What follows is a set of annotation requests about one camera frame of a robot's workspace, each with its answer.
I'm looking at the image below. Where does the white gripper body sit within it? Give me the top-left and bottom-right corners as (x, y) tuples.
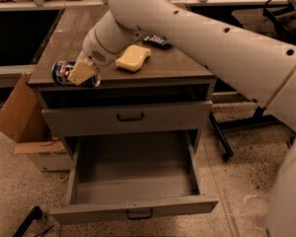
(82, 11), (145, 66)

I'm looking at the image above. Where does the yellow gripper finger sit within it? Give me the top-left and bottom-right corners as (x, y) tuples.
(67, 60), (96, 85)

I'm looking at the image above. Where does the blue pepsi can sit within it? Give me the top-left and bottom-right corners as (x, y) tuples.
(51, 61), (101, 88)

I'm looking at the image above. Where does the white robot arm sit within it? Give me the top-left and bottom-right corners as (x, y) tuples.
(78, 0), (296, 237)

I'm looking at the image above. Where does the closed grey upper drawer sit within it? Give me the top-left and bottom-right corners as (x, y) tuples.
(42, 101), (212, 136)

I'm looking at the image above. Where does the grey drawer cabinet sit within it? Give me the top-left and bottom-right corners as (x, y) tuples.
(27, 3), (221, 225)

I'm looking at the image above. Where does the open grey lower drawer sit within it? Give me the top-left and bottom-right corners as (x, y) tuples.
(50, 131), (218, 224)

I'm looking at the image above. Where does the yellow sponge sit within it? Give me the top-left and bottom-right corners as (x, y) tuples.
(115, 44), (151, 72)

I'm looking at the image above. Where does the blue snack bag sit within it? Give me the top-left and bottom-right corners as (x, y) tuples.
(142, 35), (172, 49)

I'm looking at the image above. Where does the brown cardboard box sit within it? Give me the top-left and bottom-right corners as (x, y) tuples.
(0, 74), (73, 171)

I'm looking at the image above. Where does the black side table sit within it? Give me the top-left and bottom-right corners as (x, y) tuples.
(208, 7), (296, 163)

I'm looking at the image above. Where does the black bar on floor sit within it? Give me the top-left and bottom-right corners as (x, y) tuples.
(13, 206), (42, 237)

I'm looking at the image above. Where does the black bag on table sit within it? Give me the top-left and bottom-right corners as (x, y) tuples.
(262, 0), (296, 44)

